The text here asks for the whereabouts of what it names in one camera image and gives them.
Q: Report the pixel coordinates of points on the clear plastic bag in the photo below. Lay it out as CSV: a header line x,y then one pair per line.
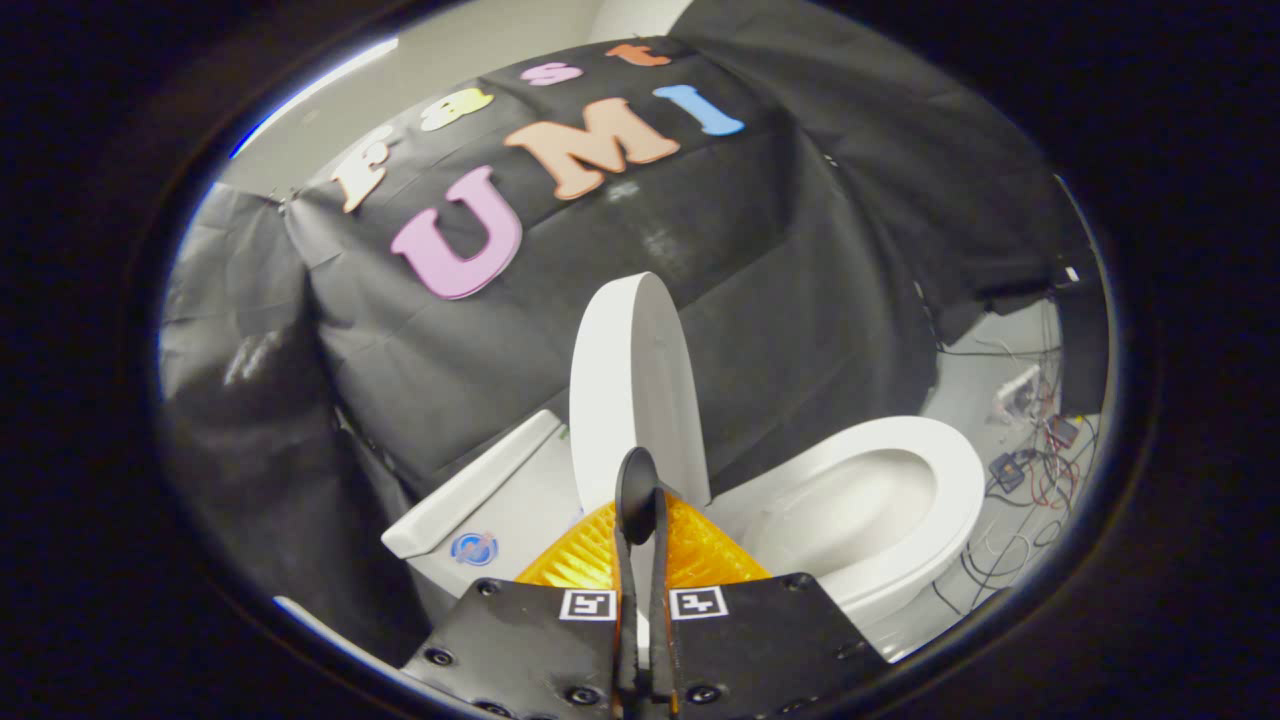
x,y
1018,392

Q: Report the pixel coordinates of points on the small black electronic device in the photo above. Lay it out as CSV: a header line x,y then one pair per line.
x,y
1062,432
1010,470

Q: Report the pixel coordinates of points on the black box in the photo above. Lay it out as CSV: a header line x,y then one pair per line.
x,y
1085,350

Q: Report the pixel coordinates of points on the black backdrop cloth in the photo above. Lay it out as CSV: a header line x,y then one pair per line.
x,y
780,260

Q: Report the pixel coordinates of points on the round black lid tab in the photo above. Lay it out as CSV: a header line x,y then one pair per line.
x,y
636,490

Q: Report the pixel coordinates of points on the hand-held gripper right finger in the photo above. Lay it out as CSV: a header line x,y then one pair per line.
x,y
770,640

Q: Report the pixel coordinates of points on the white toilet lid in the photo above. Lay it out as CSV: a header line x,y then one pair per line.
x,y
630,380

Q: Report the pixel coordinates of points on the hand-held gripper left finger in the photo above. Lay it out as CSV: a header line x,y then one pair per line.
x,y
520,640

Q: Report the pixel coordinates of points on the white toilet bowl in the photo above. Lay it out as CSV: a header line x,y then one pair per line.
x,y
900,520

